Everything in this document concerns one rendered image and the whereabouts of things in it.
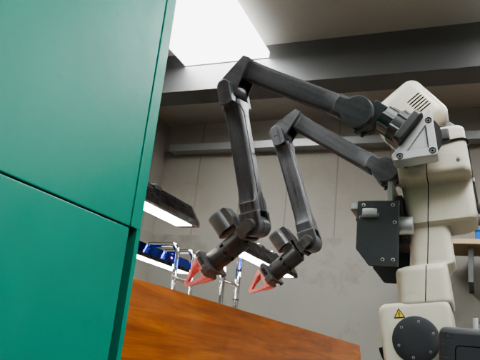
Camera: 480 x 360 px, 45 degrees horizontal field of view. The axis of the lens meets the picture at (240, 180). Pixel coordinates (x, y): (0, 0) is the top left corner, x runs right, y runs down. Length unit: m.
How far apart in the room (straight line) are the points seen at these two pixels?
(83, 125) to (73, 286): 0.25
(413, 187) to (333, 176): 3.10
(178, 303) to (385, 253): 0.50
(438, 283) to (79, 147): 0.87
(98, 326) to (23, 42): 0.45
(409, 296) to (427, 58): 2.32
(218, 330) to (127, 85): 0.65
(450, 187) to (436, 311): 0.30
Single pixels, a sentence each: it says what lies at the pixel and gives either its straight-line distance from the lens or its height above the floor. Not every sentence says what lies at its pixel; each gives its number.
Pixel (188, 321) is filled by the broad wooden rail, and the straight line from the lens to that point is 1.29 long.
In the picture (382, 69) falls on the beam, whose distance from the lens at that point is 3.57.
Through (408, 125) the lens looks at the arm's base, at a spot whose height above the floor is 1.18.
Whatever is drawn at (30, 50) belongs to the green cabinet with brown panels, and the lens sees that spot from 0.89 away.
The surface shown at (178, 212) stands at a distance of 1.80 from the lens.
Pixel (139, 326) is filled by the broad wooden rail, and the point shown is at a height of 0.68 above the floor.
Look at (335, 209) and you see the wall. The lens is 4.51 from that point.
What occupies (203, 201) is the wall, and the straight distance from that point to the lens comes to 4.90.
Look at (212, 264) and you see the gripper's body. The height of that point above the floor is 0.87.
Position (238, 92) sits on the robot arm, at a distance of 1.61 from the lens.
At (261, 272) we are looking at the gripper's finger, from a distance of 1.87.
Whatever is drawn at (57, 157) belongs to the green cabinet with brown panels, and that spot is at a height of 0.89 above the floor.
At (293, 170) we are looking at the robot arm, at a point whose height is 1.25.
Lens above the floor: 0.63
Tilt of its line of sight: 17 degrees up
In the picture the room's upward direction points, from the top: 6 degrees clockwise
